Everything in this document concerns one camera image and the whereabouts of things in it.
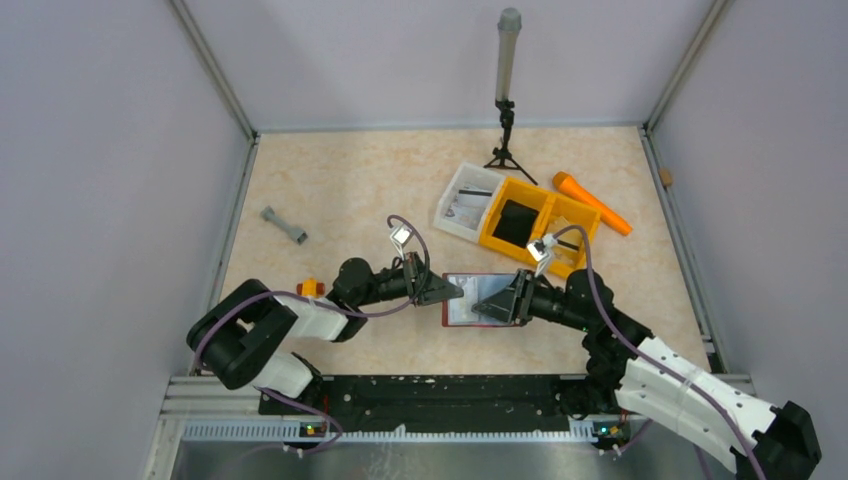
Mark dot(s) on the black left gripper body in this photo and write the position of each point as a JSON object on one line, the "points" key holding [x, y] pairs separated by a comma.
{"points": [[417, 278]]}

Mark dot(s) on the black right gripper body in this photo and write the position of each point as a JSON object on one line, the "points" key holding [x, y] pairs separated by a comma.
{"points": [[521, 299]]}

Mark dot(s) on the red card holder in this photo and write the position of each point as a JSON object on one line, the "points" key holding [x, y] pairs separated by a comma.
{"points": [[474, 301]]}

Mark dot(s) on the grey credit card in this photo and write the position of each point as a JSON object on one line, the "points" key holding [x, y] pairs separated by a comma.
{"points": [[480, 295]]}

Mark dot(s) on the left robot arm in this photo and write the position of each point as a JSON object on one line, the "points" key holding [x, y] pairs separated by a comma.
{"points": [[238, 339]]}

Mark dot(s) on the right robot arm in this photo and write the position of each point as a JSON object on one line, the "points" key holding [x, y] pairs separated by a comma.
{"points": [[750, 437]]}

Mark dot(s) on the cards in white bin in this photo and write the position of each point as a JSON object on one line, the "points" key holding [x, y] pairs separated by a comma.
{"points": [[468, 206]]}

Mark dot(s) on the black block in bin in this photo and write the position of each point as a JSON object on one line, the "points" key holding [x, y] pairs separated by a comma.
{"points": [[515, 224]]}

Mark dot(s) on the yellow plastic bin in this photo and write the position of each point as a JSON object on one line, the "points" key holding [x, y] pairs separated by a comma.
{"points": [[556, 212]]}

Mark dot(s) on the white plastic bin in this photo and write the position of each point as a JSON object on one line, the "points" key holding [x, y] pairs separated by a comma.
{"points": [[467, 176]]}

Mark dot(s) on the small orange toy piece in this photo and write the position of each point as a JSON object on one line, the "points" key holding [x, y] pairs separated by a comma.
{"points": [[311, 288]]}

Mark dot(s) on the orange plastic carrot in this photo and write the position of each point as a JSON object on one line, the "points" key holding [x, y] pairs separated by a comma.
{"points": [[569, 186]]}

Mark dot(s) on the black mini tripod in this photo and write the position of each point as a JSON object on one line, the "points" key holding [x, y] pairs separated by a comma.
{"points": [[502, 156]]}

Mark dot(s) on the grey plastic connector piece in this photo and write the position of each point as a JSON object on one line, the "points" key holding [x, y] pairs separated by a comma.
{"points": [[295, 233]]}

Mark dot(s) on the grey tube on tripod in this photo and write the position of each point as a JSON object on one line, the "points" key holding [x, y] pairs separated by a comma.
{"points": [[509, 27]]}

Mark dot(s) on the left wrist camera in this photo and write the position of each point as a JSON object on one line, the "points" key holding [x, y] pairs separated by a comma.
{"points": [[400, 236]]}

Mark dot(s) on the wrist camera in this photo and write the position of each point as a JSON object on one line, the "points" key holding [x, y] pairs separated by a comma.
{"points": [[542, 252], [400, 236]]}

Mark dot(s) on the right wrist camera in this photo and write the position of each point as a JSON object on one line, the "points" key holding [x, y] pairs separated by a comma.
{"points": [[542, 252]]}

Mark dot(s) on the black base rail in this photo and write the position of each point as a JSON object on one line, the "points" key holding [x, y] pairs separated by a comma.
{"points": [[460, 403]]}

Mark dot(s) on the small tan wall object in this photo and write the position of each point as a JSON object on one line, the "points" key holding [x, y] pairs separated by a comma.
{"points": [[665, 176]]}

